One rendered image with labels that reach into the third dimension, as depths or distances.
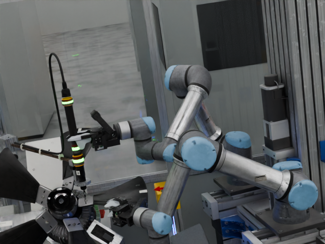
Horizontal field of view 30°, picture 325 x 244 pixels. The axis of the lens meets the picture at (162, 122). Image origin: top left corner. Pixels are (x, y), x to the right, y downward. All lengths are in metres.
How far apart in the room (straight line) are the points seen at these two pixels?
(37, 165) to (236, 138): 0.93
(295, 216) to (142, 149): 0.67
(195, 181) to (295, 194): 1.17
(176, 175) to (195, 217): 1.12
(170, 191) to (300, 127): 0.62
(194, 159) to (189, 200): 1.25
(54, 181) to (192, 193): 0.86
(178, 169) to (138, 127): 0.30
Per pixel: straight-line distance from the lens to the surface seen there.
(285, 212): 2.46
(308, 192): 2.29
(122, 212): 2.37
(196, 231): 1.98
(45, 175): 2.88
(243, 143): 2.84
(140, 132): 2.51
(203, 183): 3.36
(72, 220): 2.57
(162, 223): 2.22
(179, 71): 2.69
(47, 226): 2.58
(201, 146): 2.13
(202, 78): 2.61
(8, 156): 2.65
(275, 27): 2.61
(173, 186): 2.33
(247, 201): 2.92
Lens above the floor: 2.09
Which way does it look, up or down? 15 degrees down
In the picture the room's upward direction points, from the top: 8 degrees counter-clockwise
